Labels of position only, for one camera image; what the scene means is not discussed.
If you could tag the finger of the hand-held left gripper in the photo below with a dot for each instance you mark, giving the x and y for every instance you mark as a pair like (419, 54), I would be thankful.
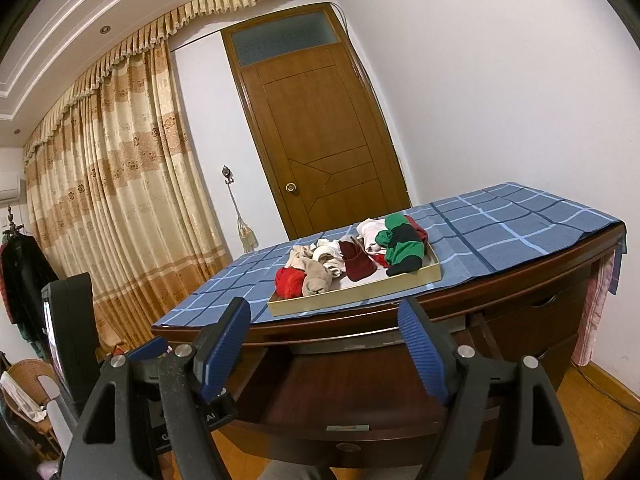
(147, 350)

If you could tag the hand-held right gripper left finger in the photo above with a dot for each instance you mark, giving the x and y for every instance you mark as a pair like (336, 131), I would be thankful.
(220, 350)

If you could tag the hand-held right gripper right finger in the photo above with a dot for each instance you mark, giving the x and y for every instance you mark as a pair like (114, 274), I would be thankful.
(422, 350)

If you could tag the shallow cardboard tray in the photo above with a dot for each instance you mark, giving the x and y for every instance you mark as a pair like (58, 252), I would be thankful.
(350, 297)

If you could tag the red underwear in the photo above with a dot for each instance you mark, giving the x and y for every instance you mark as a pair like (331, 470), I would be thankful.
(419, 230)
(290, 284)

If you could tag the green black striped cloth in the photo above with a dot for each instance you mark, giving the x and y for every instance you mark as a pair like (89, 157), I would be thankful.
(400, 255)

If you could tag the dark red cloth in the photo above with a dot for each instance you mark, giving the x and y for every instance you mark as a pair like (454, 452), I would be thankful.
(357, 265)

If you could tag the beige knitted socks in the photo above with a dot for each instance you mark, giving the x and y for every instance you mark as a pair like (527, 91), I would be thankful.
(315, 280)

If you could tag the pink white cloth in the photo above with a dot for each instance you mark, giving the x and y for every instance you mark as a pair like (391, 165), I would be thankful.
(370, 235)

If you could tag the desk side drawer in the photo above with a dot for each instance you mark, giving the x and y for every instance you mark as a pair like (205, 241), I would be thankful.
(550, 320)
(540, 360)

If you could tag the brass drawer lock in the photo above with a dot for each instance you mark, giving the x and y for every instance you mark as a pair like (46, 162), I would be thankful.
(350, 447)

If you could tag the wicker chair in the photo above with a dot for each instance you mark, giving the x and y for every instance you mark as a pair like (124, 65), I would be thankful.
(30, 367)

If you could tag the dark hanging coat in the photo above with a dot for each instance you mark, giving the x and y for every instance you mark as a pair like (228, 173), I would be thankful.
(25, 280)

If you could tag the curtain tieback tassel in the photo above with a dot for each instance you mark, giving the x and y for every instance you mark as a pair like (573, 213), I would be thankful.
(246, 235)

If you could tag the dark wooden desk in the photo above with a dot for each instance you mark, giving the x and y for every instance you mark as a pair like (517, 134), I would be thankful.
(525, 280)

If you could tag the blue plaid tablecloth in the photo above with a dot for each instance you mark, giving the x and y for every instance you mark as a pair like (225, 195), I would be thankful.
(500, 230)

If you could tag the beige patterned curtain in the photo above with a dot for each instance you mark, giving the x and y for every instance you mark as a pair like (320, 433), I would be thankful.
(125, 185)

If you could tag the white air conditioner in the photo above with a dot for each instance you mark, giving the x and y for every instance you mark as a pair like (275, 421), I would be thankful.
(9, 187)

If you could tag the pink patterned cloth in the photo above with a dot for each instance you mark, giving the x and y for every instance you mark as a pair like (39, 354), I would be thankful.
(592, 310)

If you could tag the brass door knob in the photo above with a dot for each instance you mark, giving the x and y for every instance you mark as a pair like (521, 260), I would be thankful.
(291, 187)

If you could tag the brown wooden door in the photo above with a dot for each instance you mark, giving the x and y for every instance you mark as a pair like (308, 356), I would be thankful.
(320, 125)

